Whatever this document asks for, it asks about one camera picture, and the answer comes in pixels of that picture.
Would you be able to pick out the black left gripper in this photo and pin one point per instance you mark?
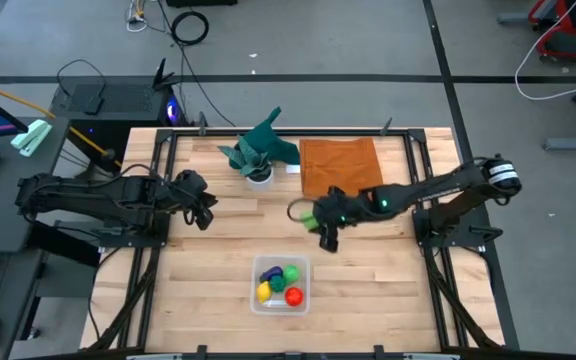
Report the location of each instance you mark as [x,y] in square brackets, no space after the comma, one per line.
[188,192]

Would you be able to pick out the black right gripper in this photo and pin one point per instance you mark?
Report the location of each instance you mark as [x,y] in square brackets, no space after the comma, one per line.
[338,210]

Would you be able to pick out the light green toy produce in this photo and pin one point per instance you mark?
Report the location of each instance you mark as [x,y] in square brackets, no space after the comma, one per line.
[291,274]
[309,220]

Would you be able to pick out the red toy tomato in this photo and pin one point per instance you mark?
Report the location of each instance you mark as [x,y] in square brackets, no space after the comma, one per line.
[294,296]

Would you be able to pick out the blue toy eggplant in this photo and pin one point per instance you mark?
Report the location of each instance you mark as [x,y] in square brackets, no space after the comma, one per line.
[270,274]

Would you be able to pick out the yellow toy lemon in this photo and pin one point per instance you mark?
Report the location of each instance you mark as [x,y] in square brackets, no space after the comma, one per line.
[264,292]

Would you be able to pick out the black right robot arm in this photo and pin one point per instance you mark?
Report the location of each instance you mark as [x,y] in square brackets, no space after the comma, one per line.
[433,187]

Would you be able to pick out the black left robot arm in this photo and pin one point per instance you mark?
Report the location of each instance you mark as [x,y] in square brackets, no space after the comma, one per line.
[93,195]

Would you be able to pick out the clear plastic tupperware container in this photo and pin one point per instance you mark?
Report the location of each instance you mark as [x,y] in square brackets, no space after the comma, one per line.
[258,310]

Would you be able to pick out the white plant pot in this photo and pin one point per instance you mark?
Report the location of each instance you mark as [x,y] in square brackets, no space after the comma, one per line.
[260,184]

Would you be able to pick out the green artificial plant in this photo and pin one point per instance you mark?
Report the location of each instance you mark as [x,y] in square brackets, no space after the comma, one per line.
[248,157]

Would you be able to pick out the orange cloth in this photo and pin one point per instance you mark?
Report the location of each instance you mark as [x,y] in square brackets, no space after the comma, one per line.
[340,165]

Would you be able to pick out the small white card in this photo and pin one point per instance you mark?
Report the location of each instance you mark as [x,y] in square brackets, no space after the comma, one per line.
[293,169]

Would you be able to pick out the teal cloth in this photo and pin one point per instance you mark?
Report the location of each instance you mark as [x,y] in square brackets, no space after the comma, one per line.
[268,140]

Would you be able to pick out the black computer tower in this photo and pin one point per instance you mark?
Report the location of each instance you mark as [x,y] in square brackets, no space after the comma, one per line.
[118,105]

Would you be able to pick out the black wifi antenna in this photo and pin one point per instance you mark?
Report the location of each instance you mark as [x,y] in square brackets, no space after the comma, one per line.
[160,77]

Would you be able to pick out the mint green stapler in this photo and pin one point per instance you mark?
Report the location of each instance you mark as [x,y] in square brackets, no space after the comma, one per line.
[32,137]

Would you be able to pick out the yellow pole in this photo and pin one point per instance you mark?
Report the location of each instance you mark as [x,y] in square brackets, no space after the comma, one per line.
[33,106]

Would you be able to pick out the red and black chair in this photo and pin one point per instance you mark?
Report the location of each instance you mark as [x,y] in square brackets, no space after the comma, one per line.
[563,37]

